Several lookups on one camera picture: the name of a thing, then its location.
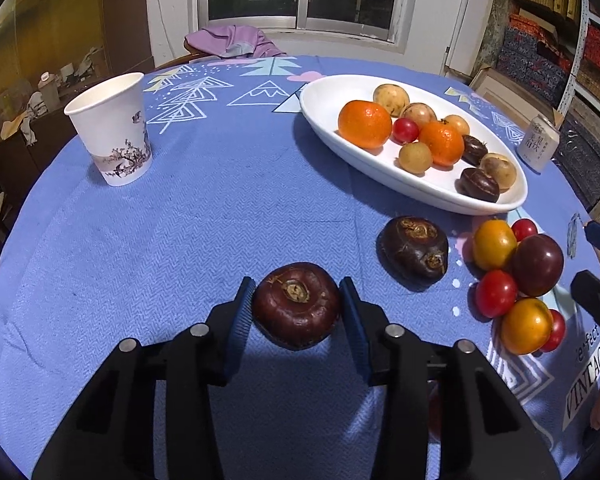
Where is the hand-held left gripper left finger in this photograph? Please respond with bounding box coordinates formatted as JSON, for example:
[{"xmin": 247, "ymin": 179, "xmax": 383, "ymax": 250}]
[{"xmin": 30, "ymin": 276, "xmax": 257, "ymax": 480}]

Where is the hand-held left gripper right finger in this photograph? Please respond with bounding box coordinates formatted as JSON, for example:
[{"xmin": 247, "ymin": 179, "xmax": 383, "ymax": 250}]
[{"xmin": 339, "ymin": 276, "xmax": 563, "ymax": 480}]

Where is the dark water chestnut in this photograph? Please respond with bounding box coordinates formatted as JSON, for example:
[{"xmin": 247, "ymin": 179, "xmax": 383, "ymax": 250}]
[
  {"xmin": 251, "ymin": 262, "xmax": 342, "ymax": 350},
  {"xmin": 459, "ymin": 167, "xmax": 501, "ymax": 204},
  {"xmin": 461, "ymin": 134, "xmax": 489, "ymax": 167},
  {"xmin": 377, "ymin": 216, "xmax": 450, "ymax": 291}
]

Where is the yellow tomato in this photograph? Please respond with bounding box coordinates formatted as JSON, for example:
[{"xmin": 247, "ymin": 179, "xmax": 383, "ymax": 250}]
[
  {"xmin": 500, "ymin": 298, "xmax": 554, "ymax": 356},
  {"xmin": 472, "ymin": 219, "xmax": 518, "ymax": 272}
]

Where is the orange mandarin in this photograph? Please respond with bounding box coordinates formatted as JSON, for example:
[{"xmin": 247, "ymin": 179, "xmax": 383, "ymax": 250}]
[
  {"xmin": 418, "ymin": 121, "xmax": 465, "ymax": 167},
  {"xmin": 337, "ymin": 100, "xmax": 393, "ymax": 150}
]

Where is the white plate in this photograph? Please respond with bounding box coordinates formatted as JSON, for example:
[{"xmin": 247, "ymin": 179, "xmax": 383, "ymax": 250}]
[{"xmin": 299, "ymin": 74, "xmax": 528, "ymax": 217}]

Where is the dark red tomato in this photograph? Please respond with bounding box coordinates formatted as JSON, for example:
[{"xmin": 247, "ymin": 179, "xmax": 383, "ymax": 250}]
[{"xmin": 511, "ymin": 233, "xmax": 565, "ymax": 297}]

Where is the white drink can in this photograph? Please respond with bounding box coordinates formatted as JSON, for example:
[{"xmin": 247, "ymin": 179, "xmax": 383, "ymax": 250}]
[{"xmin": 517, "ymin": 114, "xmax": 561, "ymax": 175}]

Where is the stack of patterned boxes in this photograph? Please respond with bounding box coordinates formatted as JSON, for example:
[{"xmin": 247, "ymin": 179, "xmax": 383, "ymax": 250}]
[{"xmin": 495, "ymin": 0, "xmax": 600, "ymax": 196}]

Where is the white printed paper cup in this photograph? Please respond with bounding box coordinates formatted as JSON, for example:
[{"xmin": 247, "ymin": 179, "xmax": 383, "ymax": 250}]
[{"xmin": 63, "ymin": 72, "xmax": 153, "ymax": 187}]

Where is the white door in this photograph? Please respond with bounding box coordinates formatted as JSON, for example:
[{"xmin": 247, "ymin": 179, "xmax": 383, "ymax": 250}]
[{"xmin": 445, "ymin": 0, "xmax": 496, "ymax": 78}]

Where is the purple cloth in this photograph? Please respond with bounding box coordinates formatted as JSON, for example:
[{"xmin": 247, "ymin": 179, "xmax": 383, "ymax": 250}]
[{"xmin": 186, "ymin": 25, "xmax": 287, "ymax": 58}]

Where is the wooden glass cabinet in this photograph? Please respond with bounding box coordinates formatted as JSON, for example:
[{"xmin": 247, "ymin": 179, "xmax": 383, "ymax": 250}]
[{"xmin": 0, "ymin": 0, "xmax": 153, "ymax": 211}]

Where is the wooden picture frame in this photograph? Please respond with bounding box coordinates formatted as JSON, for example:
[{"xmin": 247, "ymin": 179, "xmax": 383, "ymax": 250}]
[{"xmin": 467, "ymin": 65, "xmax": 566, "ymax": 121}]

